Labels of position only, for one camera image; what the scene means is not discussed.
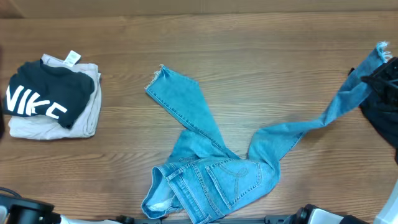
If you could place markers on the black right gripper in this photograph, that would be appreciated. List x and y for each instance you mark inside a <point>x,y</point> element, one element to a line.
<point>382,78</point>

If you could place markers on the blue denim jeans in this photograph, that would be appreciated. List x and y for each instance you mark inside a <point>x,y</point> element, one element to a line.
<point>207,180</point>

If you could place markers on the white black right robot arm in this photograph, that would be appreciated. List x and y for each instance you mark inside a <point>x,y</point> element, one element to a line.
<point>313,214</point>

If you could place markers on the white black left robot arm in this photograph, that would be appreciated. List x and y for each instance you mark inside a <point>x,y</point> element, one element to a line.
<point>18,210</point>

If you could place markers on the black garment right side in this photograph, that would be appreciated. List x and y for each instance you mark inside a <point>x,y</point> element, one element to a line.
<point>383,118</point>

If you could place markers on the folded beige garment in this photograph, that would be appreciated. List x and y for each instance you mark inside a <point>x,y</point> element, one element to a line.
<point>44,128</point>

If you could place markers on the black shirt white letters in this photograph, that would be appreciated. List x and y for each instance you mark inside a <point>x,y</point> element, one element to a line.
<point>56,92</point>

